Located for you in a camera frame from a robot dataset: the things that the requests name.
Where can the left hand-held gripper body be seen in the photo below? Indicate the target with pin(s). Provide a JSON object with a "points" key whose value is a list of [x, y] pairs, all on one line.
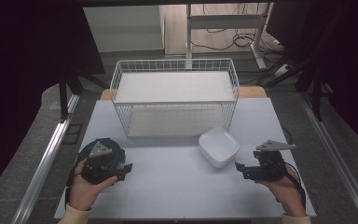
{"points": [[99, 165]]}

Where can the white square dish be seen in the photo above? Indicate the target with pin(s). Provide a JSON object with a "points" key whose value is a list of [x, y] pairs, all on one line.
{"points": [[219, 146]]}

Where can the black metal stand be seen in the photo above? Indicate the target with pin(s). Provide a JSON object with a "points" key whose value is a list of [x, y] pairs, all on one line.
{"points": [[316, 93], [63, 96]]}

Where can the aluminium rail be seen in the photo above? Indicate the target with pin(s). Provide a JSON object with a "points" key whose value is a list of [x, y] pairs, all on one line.
{"points": [[43, 165], [338, 161]]}

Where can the wooden table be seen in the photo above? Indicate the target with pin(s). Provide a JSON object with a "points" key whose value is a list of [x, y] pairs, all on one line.
{"points": [[251, 92]]}

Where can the round container with blue lid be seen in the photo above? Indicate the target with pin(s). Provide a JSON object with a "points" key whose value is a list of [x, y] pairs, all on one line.
{"points": [[116, 148]]}

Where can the person's right hand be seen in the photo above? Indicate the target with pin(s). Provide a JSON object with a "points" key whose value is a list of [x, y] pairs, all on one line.
{"points": [[289, 196]]}

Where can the person's left hand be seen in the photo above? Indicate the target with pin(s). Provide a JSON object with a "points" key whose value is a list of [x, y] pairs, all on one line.
{"points": [[82, 193]]}

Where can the white desk frame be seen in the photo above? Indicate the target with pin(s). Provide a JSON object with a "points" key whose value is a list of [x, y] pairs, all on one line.
{"points": [[223, 21]]}

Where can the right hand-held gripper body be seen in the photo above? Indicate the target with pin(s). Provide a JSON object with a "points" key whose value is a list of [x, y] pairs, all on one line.
{"points": [[270, 166]]}

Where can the white cabinet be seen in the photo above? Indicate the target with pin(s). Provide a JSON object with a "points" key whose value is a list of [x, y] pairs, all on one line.
{"points": [[124, 28]]}

